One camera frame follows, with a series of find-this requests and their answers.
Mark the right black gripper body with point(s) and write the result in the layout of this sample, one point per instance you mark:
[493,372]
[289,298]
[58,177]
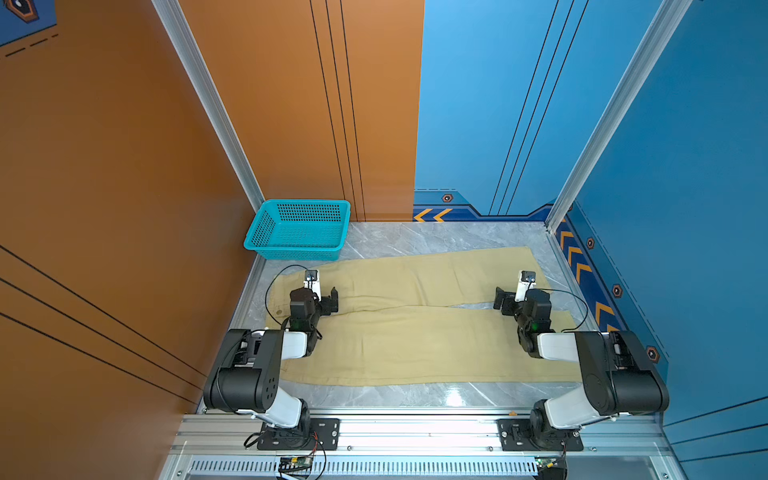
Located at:
[509,302]

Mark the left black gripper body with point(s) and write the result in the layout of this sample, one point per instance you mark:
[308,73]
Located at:
[324,303]

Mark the khaki long pants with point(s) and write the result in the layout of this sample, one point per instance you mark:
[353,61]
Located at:
[424,319]

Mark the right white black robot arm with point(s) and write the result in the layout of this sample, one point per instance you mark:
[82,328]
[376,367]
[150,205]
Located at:
[617,376]

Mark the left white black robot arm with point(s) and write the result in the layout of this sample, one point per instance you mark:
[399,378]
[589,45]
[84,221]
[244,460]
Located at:
[245,378]

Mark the teal plastic basket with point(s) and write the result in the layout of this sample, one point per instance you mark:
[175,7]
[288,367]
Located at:
[306,230]

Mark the left circuit board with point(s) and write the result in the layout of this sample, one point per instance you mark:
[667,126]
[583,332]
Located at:
[295,465]

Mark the circuit board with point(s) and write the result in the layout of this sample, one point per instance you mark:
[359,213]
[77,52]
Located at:
[552,468]
[295,465]

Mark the right circuit board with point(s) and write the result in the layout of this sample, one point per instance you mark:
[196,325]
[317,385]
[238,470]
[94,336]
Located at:
[552,468]

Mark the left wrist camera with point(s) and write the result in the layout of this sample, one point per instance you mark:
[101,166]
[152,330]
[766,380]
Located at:
[312,282]

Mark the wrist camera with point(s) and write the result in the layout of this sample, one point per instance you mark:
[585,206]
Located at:
[312,282]
[526,280]

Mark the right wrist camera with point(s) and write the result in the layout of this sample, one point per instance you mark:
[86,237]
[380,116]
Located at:
[526,280]

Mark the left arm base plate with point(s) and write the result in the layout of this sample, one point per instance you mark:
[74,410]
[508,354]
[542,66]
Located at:
[322,433]

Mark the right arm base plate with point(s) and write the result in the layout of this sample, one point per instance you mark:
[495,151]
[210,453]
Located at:
[520,434]

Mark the aluminium front rail frame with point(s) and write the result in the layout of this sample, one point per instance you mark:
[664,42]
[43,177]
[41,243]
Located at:
[418,443]

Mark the right aluminium corner post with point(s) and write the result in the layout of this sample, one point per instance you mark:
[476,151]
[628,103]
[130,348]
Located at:
[653,43]

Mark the aluminium corner post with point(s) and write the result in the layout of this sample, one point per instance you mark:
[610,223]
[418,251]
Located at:
[653,43]
[182,38]

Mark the left aluminium corner post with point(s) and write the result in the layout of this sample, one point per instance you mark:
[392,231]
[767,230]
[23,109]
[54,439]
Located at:
[182,38]

